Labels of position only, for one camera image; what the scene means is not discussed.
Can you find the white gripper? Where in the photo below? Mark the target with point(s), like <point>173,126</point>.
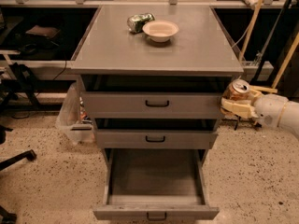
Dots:
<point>267,108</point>

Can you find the orange soda can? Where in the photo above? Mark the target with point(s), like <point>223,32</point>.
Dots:
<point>237,90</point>

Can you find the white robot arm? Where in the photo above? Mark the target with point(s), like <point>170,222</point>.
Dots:
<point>289,118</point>

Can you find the grey drawer cabinet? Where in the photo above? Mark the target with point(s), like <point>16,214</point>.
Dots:
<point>199,49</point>

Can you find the grey bottom drawer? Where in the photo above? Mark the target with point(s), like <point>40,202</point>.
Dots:
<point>155,185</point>

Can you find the grey drawer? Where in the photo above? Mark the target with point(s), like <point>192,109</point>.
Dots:
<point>155,185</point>
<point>156,133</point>
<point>151,97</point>

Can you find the crushed green can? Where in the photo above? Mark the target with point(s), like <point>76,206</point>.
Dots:
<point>136,22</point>

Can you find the grey middle drawer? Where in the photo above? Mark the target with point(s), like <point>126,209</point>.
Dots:
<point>156,133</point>

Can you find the grey top drawer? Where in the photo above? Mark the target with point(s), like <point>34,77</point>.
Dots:
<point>151,97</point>

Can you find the white bowl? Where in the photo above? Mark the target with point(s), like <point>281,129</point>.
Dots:
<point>160,31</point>

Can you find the clear plastic bag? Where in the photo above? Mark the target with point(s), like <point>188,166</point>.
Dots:
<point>69,121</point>

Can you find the brown flat box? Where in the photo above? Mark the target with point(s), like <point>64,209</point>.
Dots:
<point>47,32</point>

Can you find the black office chair base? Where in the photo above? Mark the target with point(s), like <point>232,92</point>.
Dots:
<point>30,155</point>

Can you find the wooden stick frame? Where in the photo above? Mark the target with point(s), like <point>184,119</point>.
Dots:
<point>259,59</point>

